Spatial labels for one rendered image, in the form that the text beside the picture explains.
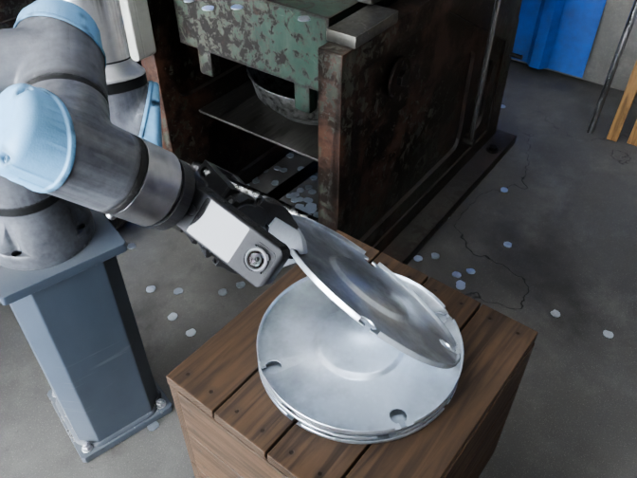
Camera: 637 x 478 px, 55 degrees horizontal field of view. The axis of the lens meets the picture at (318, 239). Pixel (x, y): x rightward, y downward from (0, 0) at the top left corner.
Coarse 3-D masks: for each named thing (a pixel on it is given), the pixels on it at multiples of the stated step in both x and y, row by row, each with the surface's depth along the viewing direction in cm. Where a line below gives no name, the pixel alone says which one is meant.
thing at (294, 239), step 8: (272, 224) 66; (280, 224) 66; (272, 232) 66; (280, 232) 67; (288, 232) 68; (296, 232) 68; (280, 240) 68; (288, 240) 68; (296, 240) 69; (304, 240) 71; (296, 248) 70; (304, 248) 71
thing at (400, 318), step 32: (320, 224) 89; (320, 256) 77; (352, 256) 88; (320, 288) 67; (352, 288) 74; (384, 288) 82; (384, 320) 72; (416, 320) 82; (416, 352) 70; (448, 352) 78
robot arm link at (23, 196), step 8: (0, 176) 78; (0, 184) 79; (8, 184) 79; (16, 184) 80; (0, 192) 80; (8, 192) 80; (16, 192) 80; (24, 192) 81; (32, 192) 81; (0, 200) 81; (8, 200) 81; (16, 200) 81; (24, 200) 81; (32, 200) 82; (40, 200) 83; (0, 208) 82; (8, 208) 82; (16, 208) 82
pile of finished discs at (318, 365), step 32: (288, 288) 94; (416, 288) 94; (288, 320) 90; (320, 320) 90; (352, 320) 89; (448, 320) 90; (288, 352) 85; (320, 352) 85; (352, 352) 84; (384, 352) 84; (288, 384) 81; (320, 384) 81; (352, 384) 81; (384, 384) 81; (416, 384) 81; (448, 384) 81; (288, 416) 81; (320, 416) 78; (352, 416) 78; (384, 416) 78; (416, 416) 78
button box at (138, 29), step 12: (120, 0) 118; (132, 0) 118; (144, 0) 121; (132, 12) 119; (144, 12) 122; (132, 24) 121; (144, 24) 123; (132, 36) 122; (144, 36) 124; (132, 48) 125; (144, 48) 125
